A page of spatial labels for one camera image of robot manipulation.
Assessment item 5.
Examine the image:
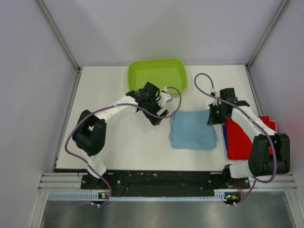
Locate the light blue t shirt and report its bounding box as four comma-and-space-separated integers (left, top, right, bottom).
169, 110, 219, 150

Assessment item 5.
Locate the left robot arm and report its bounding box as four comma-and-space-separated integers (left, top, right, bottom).
72, 82, 172, 188

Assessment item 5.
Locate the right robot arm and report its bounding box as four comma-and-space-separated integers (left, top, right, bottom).
207, 88, 290, 188

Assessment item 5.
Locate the blue white folded t shirt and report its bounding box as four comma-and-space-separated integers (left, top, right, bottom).
222, 124, 228, 155

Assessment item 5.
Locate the green plastic basin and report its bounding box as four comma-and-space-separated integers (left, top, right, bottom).
127, 57, 188, 93

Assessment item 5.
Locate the red folded t shirt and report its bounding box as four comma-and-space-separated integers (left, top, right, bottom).
223, 117, 263, 160

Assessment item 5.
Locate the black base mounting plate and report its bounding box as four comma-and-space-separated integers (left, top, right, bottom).
80, 169, 251, 198

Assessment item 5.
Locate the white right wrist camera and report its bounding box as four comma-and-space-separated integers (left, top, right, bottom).
210, 88, 221, 106

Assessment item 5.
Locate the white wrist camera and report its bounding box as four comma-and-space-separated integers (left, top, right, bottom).
210, 88, 221, 106
157, 87, 172, 107

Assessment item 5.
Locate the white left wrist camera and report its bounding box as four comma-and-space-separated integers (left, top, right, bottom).
157, 87, 172, 107

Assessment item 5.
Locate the right aluminium corner post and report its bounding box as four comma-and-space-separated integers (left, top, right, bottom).
246, 0, 292, 70

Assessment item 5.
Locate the aluminium corner post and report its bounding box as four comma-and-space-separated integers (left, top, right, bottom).
35, 0, 81, 72
246, 0, 292, 70

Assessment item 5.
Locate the left aluminium corner post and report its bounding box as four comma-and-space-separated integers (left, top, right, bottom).
35, 0, 81, 72

